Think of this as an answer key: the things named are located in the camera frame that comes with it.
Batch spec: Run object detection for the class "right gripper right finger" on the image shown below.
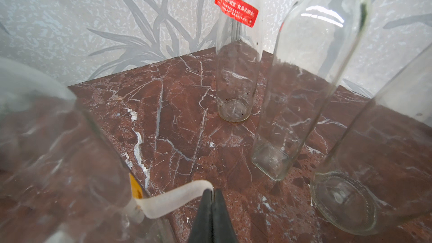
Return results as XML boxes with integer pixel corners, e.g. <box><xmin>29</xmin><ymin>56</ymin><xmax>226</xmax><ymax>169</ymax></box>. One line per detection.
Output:
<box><xmin>213</xmin><ymin>189</ymin><xmax>238</xmax><ymax>243</ymax></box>

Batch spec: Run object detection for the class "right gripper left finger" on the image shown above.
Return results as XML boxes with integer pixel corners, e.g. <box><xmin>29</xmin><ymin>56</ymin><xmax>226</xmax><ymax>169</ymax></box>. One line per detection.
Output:
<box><xmin>188</xmin><ymin>189</ymin><xmax>213</xmax><ymax>243</ymax></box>

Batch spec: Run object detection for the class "peeled gold label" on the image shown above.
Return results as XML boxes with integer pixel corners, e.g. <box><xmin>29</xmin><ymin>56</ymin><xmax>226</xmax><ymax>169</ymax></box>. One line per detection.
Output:
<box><xmin>129</xmin><ymin>173</ymin><xmax>144</xmax><ymax>199</ymax></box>

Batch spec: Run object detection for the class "short glass bottle gold label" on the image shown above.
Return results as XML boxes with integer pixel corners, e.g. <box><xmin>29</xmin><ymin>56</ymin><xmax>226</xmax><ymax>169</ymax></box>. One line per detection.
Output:
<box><xmin>251</xmin><ymin>0</ymin><xmax>371</xmax><ymax>181</ymax></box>

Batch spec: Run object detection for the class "glass bottle with red label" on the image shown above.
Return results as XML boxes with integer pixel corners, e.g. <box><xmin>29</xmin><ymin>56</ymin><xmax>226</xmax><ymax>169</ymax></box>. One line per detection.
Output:
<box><xmin>214</xmin><ymin>0</ymin><xmax>264</xmax><ymax>122</ymax></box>

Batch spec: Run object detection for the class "tall slim glass bottle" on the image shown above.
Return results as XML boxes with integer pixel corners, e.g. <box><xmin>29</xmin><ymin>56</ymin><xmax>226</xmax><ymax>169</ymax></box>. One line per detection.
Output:
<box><xmin>310</xmin><ymin>47</ymin><xmax>432</xmax><ymax>235</ymax></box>

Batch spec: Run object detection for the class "peeled white label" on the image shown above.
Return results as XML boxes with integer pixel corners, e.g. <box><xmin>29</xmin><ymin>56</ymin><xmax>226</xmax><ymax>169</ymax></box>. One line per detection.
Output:
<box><xmin>124</xmin><ymin>180</ymin><xmax>213</xmax><ymax>223</ymax></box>

